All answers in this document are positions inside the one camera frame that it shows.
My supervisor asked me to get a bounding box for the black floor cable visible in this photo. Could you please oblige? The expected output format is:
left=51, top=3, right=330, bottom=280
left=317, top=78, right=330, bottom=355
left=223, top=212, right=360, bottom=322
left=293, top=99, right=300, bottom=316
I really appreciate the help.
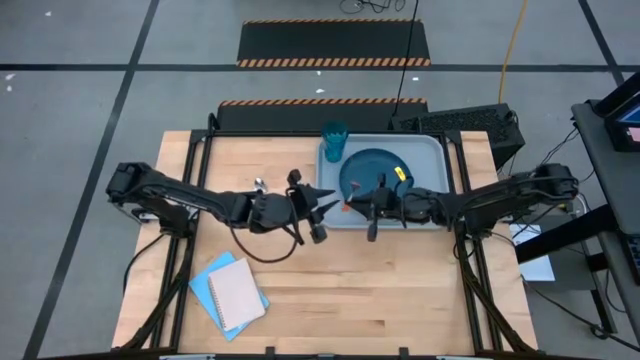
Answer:
left=522, top=277, right=640, bottom=351

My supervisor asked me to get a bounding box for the grey power strip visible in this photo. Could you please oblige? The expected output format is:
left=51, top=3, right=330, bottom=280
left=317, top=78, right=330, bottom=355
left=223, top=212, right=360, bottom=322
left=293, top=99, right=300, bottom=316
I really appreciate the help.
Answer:
left=569, top=195, right=591, bottom=217

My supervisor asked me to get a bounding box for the white spiral notebook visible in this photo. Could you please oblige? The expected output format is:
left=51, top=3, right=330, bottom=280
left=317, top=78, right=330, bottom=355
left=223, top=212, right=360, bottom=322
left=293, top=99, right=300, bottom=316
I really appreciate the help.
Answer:
left=206, top=257, right=267, bottom=333

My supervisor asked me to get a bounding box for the coiled black cable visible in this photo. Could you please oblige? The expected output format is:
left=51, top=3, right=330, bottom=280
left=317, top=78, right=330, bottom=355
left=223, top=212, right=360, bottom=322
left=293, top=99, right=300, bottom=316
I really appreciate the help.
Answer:
left=338, top=0, right=407, bottom=15

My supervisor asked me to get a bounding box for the black aluminium table frame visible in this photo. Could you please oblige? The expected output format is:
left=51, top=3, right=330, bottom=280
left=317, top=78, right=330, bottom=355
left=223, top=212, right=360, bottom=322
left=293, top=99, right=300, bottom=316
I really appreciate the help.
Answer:
left=119, top=113, right=531, bottom=360

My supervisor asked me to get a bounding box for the black left arm base cable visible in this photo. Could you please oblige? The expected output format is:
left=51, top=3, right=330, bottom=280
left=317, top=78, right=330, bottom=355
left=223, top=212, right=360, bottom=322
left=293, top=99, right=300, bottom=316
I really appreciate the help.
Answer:
left=122, top=232, right=169, bottom=296

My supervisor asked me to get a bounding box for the dark blue round plate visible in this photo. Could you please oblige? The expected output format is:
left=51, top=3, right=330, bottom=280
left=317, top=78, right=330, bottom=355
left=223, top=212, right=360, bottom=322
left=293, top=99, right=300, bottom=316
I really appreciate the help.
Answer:
left=338, top=147, right=415, bottom=214

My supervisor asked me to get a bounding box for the light blue notebook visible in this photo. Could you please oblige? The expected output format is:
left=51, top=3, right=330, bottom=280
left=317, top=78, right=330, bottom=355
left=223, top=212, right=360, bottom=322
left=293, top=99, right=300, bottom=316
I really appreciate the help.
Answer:
left=188, top=250, right=271, bottom=343

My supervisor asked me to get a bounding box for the black monitor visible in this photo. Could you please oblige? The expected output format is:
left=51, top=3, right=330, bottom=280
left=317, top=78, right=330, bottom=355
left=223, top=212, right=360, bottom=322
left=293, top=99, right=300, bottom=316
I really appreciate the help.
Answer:
left=594, top=72, right=640, bottom=154

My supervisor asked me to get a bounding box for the black hazard-striped floor mat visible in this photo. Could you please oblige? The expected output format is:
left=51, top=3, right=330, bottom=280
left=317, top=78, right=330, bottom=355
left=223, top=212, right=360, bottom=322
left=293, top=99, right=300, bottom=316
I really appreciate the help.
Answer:
left=235, top=18, right=432, bottom=69
left=215, top=97, right=430, bottom=133

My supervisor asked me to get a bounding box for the yellow cable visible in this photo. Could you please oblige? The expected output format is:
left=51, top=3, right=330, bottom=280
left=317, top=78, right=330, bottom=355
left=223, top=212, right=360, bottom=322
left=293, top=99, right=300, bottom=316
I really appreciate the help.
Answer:
left=497, top=0, right=530, bottom=105

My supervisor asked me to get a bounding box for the grey plastic tray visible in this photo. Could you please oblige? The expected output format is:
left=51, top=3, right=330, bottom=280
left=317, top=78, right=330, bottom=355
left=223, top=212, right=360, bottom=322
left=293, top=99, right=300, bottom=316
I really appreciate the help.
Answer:
left=315, top=133, right=450, bottom=231

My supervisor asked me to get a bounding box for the teal plastic cup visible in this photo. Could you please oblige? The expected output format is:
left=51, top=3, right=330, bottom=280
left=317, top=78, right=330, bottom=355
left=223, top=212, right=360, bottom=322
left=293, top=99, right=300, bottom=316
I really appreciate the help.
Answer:
left=320, top=120, right=350, bottom=164

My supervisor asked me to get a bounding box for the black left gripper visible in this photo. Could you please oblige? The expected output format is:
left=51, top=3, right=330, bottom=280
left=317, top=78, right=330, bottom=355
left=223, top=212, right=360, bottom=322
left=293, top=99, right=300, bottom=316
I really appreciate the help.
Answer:
left=247, top=183, right=342, bottom=245

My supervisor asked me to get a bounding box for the laptop keyboard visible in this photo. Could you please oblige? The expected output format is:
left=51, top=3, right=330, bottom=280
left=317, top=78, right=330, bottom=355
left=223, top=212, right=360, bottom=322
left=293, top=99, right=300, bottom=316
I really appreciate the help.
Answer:
left=622, top=233, right=640, bottom=287

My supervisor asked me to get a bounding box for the grey side table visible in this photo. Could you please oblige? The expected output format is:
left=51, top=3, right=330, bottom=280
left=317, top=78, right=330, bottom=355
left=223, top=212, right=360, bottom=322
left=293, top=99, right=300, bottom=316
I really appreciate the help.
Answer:
left=571, top=99, right=640, bottom=286

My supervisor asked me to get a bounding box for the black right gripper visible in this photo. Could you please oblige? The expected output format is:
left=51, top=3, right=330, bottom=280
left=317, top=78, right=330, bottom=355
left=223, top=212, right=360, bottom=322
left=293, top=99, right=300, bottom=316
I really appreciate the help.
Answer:
left=347, top=188, right=417, bottom=243

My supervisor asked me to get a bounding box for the long black cable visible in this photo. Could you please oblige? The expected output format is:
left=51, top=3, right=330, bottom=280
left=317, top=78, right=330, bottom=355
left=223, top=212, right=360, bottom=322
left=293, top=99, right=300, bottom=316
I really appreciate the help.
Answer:
left=388, top=0, right=421, bottom=130

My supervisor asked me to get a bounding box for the white paper sheet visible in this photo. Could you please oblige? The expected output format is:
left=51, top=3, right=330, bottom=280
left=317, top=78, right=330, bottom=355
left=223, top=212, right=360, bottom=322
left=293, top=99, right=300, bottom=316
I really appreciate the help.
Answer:
left=509, top=223, right=556, bottom=283

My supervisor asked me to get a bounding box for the black side table leg frame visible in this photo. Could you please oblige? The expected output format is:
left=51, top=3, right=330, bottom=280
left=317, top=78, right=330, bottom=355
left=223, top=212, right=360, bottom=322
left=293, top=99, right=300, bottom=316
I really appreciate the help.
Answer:
left=514, top=203, right=619, bottom=334

